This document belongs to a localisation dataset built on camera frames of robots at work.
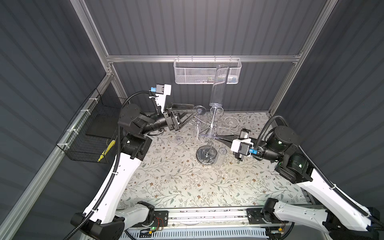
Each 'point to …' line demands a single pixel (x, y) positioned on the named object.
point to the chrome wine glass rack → (207, 154)
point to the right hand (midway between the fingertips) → (219, 135)
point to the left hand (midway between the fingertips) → (196, 110)
